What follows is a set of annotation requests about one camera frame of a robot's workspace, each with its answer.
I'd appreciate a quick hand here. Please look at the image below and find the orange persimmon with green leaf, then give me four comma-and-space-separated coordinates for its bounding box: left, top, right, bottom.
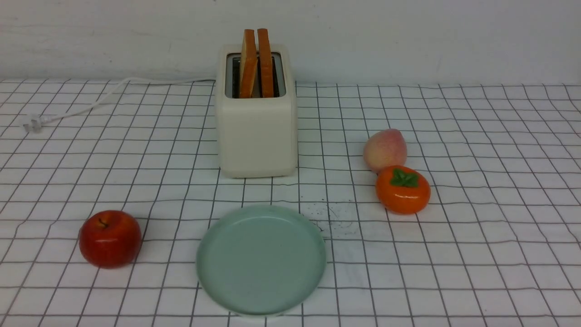
375, 165, 431, 215

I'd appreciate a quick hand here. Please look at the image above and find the red apple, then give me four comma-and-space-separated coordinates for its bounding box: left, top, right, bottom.
79, 210, 142, 269

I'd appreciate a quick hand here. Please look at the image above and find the white grid tablecloth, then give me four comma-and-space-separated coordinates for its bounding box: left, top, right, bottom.
0, 79, 581, 327

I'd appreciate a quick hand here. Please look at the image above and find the cream white two-slot toaster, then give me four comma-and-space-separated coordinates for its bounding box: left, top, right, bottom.
214, 44, 298, 178

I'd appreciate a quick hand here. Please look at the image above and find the toast slice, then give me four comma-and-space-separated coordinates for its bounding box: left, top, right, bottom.
239, 29, 258, 99
257, 28, 275, 99

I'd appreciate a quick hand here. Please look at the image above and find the light green round plate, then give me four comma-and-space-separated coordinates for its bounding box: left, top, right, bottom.
196, 205, 327, 317

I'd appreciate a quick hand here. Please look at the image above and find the white power cable with plug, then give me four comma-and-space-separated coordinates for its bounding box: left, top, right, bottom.
23, 77, 217, 134

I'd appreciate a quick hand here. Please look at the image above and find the pale pink peach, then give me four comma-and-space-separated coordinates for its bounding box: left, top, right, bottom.
363, 129, 408, 173

